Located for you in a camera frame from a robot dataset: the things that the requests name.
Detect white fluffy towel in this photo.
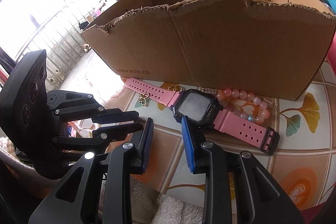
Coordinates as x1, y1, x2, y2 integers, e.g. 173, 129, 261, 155
130, 177, 203, 223

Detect brown cardboard box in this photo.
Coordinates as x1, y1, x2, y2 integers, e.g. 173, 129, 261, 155
83, 0, 335, 100

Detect small gold earring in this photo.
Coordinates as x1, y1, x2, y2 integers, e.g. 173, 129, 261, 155
167, 85, 184, 92

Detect pink bead bracelet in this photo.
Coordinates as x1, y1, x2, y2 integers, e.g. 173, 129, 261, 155
215, 87, 271, 125

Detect pink strap smart watch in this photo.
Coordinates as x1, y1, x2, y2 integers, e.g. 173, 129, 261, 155
125, 78, 280, 155

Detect gold spring clip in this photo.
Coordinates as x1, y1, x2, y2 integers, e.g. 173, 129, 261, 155
262, 98, 276, 109

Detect gold butterfly charm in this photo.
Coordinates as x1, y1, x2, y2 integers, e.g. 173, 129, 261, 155
138, 92, 150, 107

